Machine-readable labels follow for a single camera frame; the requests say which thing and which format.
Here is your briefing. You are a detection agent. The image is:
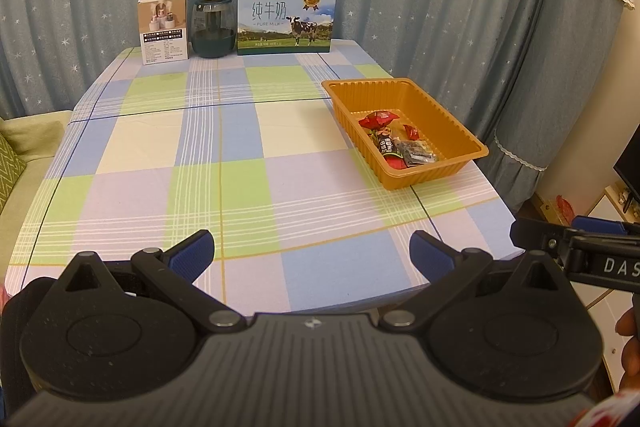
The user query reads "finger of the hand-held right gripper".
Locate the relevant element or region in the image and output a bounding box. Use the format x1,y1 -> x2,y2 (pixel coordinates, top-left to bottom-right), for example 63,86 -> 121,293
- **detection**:
510,217 -> 569,259
572,215 -> 640,238

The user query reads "red black strip packet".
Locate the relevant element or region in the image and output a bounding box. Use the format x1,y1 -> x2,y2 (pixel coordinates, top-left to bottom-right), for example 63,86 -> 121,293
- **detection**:
378,138 -> 405,160

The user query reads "red plastic bag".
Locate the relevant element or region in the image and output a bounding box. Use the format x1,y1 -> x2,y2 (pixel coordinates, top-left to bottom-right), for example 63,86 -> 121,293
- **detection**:
552,196 -> 576,225

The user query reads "clear dark snack packet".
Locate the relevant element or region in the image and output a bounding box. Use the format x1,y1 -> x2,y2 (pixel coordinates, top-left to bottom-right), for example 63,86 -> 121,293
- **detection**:
400,139 -> 438,166

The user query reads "black television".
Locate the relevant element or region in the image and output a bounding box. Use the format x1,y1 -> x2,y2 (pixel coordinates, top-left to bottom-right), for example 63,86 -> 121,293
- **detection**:
614,142 -> 640,202

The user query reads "dark green glass humidifier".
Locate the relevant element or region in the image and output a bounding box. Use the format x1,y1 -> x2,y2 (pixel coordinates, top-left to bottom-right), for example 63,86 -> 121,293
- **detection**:
191,0 -> 236,58

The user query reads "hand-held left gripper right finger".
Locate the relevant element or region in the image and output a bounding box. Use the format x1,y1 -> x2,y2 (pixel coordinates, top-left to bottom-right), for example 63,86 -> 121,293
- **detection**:
377,229 -> 572,334

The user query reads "white product box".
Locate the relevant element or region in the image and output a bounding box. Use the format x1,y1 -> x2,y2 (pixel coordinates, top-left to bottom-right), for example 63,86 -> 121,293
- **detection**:
138,0 -> 191,66

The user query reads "person's right hand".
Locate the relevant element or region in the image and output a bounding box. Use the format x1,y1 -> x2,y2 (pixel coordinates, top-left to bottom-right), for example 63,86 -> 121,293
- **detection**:
614,307 -> 640,390

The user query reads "blue milk carton box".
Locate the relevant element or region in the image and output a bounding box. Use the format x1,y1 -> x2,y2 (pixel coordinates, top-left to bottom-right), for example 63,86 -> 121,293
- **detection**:
236,0 -> 337,56

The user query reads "beige sofa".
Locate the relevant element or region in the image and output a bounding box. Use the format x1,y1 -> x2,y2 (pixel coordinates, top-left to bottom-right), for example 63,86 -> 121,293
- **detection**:
0,109 -> 73,218

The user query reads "blue lace-trimmed cover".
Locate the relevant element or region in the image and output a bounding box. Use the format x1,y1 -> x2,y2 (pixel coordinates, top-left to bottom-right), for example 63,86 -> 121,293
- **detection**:
482,0 -> 640,208

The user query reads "orange plastic tray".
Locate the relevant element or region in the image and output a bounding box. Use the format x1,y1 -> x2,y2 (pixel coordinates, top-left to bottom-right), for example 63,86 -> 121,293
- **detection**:
321,78 -> 489,191

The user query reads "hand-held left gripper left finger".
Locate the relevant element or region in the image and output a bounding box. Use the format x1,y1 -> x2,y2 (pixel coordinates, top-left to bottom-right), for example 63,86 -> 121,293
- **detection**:
54,229 -> 246,334

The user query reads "green zigzag cushion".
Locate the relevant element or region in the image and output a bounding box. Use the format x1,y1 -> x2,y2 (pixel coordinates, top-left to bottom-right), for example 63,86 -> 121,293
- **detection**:
0,132 -> 27,202

